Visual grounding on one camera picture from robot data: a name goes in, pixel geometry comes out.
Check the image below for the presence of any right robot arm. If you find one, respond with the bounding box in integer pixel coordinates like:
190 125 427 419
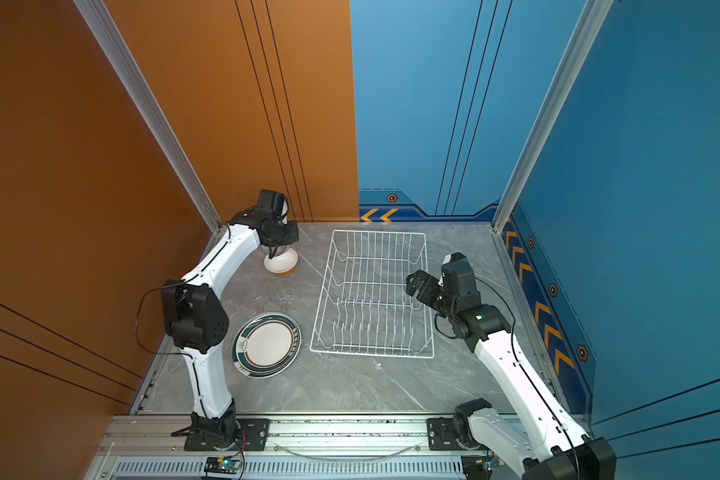
406 252 617 479

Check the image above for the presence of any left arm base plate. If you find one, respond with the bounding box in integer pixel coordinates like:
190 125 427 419
184 418 271 453

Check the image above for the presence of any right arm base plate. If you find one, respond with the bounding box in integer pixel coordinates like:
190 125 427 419
426 417 493 454

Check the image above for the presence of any orange bowl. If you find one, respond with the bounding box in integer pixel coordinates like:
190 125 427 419
267 265 296 276

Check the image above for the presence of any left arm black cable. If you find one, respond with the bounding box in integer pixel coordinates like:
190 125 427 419
134 224 235 421

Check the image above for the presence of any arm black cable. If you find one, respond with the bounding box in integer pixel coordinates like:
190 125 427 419
134 224 235 421
433 275 583 480

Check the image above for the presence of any aluminium front rail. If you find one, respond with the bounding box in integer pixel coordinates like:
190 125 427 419
87 413 522 479

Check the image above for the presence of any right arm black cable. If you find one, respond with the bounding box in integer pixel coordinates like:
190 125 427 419
433 275 583 480

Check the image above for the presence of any striped bowl white base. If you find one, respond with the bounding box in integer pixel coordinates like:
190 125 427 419
264 247 299 271

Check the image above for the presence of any white wire dish rack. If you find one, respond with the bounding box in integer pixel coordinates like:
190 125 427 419
310 229 435 359

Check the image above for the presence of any right small circuit board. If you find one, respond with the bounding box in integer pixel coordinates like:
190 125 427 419
460 455 503 480

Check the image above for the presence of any green red rimmed plate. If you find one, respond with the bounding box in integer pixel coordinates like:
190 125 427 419
231 312 302 379

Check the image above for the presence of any green circuit board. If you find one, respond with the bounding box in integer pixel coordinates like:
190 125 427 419
203 456 243 479

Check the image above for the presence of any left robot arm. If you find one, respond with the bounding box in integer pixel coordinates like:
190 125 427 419
160 190 299 451

